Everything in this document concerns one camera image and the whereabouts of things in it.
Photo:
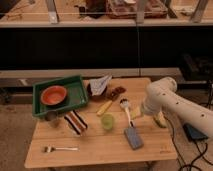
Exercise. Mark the black power box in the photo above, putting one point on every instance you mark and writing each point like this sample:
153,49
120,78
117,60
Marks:
192,133

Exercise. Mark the silver fork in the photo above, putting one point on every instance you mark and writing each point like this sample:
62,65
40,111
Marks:
49,149

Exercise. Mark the green plastic cup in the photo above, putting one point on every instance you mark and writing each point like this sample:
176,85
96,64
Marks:
107,121

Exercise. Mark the orange bowl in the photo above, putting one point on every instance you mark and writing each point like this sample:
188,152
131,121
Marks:
53,95

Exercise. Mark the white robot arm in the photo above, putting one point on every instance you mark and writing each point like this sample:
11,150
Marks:
162,93

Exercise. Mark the green plastic tray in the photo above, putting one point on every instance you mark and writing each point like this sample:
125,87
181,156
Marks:
77,96

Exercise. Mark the wooden table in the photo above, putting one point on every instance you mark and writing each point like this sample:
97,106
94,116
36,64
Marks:
98,146

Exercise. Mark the striped brown white cloth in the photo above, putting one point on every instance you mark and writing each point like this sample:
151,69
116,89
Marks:
77,124

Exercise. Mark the white crumpled cloth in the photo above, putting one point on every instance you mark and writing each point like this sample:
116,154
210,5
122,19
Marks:
99,85

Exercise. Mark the yellow cheese wedge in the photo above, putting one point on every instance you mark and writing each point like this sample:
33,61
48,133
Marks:
136,113

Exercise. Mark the dark brown bowl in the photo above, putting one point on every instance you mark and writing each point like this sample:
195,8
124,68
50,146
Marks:
96,97

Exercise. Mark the brown chocolate toy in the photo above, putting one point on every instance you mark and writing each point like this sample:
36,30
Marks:
114,94

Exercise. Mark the blue grey sponge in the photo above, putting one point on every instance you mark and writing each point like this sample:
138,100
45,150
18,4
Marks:
133,138

